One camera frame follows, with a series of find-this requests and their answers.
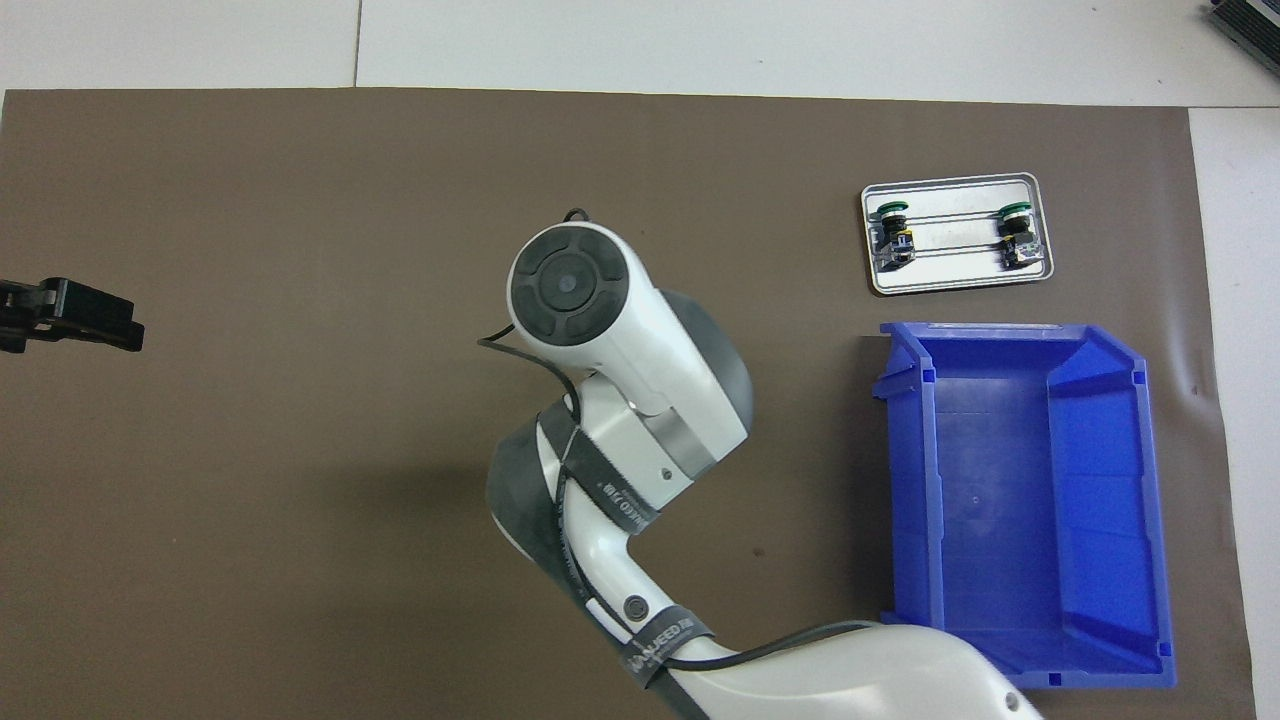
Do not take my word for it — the grey ribbed device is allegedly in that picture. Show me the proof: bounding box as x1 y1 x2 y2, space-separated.
1205 0 1280 59

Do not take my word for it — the grey metal tray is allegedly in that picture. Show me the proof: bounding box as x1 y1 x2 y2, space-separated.
860 172 1056 297

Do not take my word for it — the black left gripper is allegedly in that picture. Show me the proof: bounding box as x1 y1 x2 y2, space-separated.
0 277 146 354

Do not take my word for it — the blue plastic storage bin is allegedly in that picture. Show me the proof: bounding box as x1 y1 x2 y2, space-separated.
872 320 1178 691

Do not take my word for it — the brown table mat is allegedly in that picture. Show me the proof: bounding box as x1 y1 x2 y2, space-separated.
0 88 1259 720

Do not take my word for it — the green push button switch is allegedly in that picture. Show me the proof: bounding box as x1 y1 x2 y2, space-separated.
995 200 1046 269
868 200 917 269

